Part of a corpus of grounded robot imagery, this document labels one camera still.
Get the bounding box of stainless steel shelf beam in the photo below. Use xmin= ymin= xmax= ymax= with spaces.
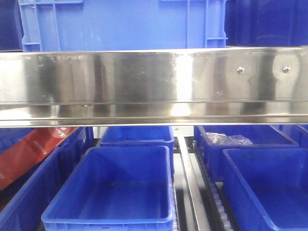
xmin=0 ymin=46 xmax=308 ymax=127

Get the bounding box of blue centre rear bin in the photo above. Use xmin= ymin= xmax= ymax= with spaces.
xmin=99 ymin=126 xmax=175 ymax=173

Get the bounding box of blue bin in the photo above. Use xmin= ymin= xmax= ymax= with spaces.
xmin=99 ymin=126 xmax=175 ymax=173
xmin=273 ymin=124 xmax=308 ymax=148
xmin=223 ymin=148 xmax=308 ymax=231
xmin=0 ymin=127 xmax=94 ymax=231
xmin=41 ymin=146 xmax=175 ymax=231
xmin=193 ymin=125 xmax=298 ymax=182

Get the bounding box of blue right rear bin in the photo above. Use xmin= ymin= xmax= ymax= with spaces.
xmin=193 ymin=125 xmax=298 ymax=182

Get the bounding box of clear plastic bag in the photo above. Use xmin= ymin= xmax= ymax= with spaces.
xmin=206 ymin=132 xmax=253 ymax=145

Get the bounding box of blue centre front bin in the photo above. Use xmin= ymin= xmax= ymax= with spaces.
xmin=41 ymin=146 xmax=175 ymax=231

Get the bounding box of black roller track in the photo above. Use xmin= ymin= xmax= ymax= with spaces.
xmin=192 ymin=141 xmax=240 ymax=231

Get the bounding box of dark blue upper right crate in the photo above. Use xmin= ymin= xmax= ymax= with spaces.
xmin=225 ymin=0 xmax=308 ymax=47

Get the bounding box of dark blue crate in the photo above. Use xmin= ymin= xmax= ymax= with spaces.
xmin=0 ymin=0 xmax=23 ymax=51
xmin=225 ymin=0 xmax=308 ymax=47

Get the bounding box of blue right front bin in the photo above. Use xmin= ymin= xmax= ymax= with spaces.
xmin=223 ymin=148 xmax=308 ymax=231

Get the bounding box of large blue upper crate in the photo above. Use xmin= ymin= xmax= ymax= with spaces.
xmin=18 ymin=0 xmax=227 ymax=51

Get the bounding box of blue far right bin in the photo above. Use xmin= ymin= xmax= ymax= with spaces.
xmin=273 ymin=124 xmax=308 ymax=148

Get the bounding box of red packet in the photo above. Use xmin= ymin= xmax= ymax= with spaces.
xmin=0 ymin=127 xmax=77 ymax=190

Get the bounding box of blue left bin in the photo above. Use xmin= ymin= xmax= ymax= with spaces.
xmin=0 ymin=127 xmax=94 ymax=231

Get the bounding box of dark blue upper left crate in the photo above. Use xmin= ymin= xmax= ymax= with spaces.
xmin=0 ymin=0 xmax=23 ymax=51

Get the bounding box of steel shelf divider rail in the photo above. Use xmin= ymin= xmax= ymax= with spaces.
xmin=178 ymin=136 xmax=210 ymax=231

